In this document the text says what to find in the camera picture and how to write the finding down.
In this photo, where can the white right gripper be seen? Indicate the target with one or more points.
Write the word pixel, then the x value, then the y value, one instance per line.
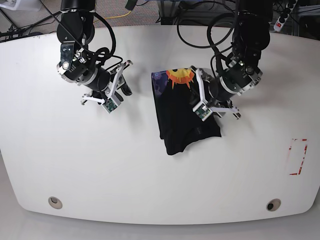
pixel 104 84

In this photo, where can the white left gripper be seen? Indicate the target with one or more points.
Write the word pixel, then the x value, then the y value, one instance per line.
pixel 218 108

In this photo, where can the black T-shirt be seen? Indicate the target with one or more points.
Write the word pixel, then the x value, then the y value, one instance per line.
pixel 175 93

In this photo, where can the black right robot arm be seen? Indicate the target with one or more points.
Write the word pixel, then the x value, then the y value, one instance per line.
pixel 83 67

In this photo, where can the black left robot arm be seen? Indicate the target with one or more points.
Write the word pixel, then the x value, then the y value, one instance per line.
pixel 238 72

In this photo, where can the red tape marking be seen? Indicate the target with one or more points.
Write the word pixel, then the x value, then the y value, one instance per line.
pixel 296 156

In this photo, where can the right table grommet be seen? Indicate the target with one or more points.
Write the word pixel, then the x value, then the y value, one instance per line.
pixel 273 205

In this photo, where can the table grommet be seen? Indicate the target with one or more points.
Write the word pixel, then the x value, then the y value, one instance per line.
pixel 55 203
pixel 273 205

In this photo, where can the white power strip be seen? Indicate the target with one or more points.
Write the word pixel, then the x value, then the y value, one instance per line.
pixel 283 17

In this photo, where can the left table grommet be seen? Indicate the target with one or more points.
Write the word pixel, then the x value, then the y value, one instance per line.
pixel 55 203

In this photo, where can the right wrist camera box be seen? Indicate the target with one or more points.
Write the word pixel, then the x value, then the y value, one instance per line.
pixel 109 105

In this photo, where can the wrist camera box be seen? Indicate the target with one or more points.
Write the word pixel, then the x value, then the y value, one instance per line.
pixel 202 111
pixel 109 105

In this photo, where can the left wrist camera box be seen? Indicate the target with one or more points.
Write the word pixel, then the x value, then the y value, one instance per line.
pixel 202 111

